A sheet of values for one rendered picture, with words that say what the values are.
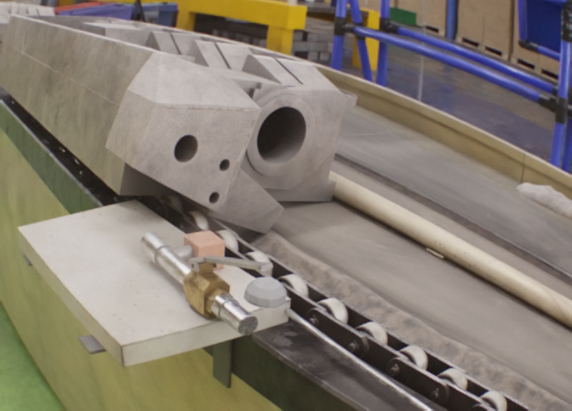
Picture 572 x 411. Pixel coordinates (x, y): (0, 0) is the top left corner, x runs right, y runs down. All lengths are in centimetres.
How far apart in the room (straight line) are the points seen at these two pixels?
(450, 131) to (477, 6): 984
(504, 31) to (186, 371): 1036
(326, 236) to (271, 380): 35
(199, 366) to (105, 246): 18
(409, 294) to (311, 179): 29
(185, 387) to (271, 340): 22
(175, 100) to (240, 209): 20
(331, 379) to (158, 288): 20
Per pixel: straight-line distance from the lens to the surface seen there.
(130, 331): 68
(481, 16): 1134
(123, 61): 100
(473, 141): 156
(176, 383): 95
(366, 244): 104
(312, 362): 72
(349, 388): 69
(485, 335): 86
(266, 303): 75
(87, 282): 77
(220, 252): 81
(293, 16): 589
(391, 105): 172
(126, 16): 280
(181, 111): 86
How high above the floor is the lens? 116
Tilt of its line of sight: 21 degrees down
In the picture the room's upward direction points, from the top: 7 degrees clockwise
